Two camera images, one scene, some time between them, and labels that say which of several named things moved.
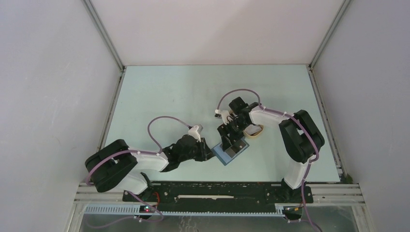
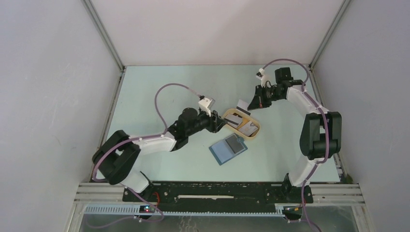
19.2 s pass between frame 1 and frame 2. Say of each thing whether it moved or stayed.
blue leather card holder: stayed
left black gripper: moved
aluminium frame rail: stayed
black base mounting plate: stayed
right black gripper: moved
